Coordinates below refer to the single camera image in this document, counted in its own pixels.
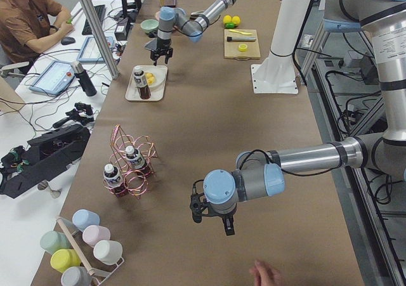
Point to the bottle in rack front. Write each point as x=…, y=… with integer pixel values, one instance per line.
x=114, y=181

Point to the black computer mouse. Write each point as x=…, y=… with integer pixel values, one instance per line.
x=67, y=40

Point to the person in brown shirt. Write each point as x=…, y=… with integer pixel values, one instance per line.
x=31, y=27

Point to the steel ice scoop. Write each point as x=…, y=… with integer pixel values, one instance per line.
x=196, y=13

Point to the teach pendant near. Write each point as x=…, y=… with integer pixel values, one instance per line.
x=55, y=79

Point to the yellow glazed donut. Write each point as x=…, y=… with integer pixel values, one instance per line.
x=150, y=77

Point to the bottle in rack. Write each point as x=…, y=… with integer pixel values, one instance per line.
x=135, y=158
x=114, y=181

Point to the lemon half slice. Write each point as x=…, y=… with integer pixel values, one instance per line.
x=242, y=47

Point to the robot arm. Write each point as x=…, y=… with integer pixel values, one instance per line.
x=261, y=173
x=170, y=18

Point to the yellow lemon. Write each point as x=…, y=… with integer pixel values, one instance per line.
x=236, y=20
x=227, y=19

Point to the teach pendant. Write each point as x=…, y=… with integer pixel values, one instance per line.
x=89, y=52
x=55, y=79

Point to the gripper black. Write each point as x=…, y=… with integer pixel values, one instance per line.
x=163, y=45
x=223, y=217

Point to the grey cup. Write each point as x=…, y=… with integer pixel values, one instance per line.
x=76, y=276

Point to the pink cup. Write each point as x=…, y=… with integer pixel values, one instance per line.
x=95, y=233

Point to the blue cup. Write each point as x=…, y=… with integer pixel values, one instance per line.
x=84, y=218

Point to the cream plastic tray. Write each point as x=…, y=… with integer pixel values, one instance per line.
x=156, y=94

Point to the steel muddler black cap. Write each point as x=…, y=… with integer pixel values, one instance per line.
x=240, y=39

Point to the mint green bowl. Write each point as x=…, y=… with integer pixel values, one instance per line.
x=149, y=25

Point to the wooden cutting board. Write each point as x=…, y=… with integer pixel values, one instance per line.
x=231, y=48

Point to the grey folded cloth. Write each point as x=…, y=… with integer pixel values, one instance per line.
x=151, y=45

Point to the yellow cup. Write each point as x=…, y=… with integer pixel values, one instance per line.
x=63, y=259

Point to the bare human hand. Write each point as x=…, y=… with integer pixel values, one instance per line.
x=265, y=274

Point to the yellow plastic knife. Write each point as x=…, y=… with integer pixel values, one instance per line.
x=240, y=32

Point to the bottle in rack rear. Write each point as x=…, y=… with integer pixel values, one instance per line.
x=135, y=158

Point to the copper wire bottle rack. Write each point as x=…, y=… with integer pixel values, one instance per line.
x=135, y=181

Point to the white cup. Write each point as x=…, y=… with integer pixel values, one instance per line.
x=108, y=251

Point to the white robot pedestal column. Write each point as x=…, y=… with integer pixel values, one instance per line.
x=276, y=74

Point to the aluminium frame post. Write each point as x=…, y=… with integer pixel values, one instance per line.
x=91, y=16

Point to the dark tea bottle on tray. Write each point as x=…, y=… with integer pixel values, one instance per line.
x=141, y=83

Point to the teach pendant far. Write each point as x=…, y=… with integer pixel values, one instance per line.
x=89, y=52

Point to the black thermos bottle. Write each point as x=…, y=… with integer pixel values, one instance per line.
x=83, y=78

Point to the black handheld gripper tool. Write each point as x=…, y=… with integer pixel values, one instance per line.
x=82, y=113

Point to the white wood cup rack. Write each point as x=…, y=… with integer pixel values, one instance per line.
x=99, y=271

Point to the green lime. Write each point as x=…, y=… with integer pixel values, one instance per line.
x=229, y=25

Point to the white round plate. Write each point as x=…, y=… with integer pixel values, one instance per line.
x=159, y=73

